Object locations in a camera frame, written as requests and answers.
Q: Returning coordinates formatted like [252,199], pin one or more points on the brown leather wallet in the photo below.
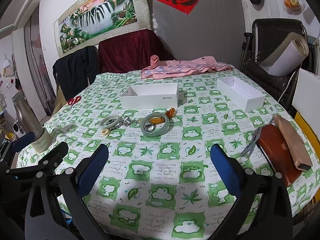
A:
[275,152]

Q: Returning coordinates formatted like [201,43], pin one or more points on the green printed tablecloth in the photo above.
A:
[162,170]

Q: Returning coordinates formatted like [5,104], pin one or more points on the pink floral cloth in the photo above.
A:
[180,68]

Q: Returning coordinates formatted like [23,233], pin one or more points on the plain white box lid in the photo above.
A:
[250,103]

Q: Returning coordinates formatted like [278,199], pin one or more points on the white printed cardboard box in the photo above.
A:
[150,101]

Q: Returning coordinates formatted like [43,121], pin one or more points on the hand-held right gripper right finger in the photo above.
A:
[225,166]

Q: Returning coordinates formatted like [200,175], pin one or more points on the pink-brown wrapped packet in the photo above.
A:
[290,140]

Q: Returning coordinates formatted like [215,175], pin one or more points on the steel thermos flask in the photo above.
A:
[26,117]

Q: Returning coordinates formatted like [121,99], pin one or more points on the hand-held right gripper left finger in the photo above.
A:
[96,165]

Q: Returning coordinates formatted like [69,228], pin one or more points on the amber bead cluster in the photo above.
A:
[171,112]

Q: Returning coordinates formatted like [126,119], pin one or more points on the small white appliance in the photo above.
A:
[20,129]

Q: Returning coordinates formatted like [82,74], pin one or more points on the small pale jade bangle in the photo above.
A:
[102,123]

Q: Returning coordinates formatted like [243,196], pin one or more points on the rolled white paper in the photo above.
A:
[282,60]

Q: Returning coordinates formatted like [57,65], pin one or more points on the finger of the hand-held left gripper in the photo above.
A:
[23,140]
[53,153]

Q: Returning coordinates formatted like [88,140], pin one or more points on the dark red velvet cloth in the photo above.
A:
[125,52]

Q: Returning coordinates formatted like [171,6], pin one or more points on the large green jade bangle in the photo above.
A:
[155,133]

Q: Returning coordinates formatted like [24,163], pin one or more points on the black folding chair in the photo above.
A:
[265,85]

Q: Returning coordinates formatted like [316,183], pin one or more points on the waterfall landscape wall painting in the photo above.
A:
[100,12]

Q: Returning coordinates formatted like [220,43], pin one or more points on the white board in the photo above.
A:
[307,92]

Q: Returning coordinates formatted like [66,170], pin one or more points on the black jacket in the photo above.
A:
[75,72]

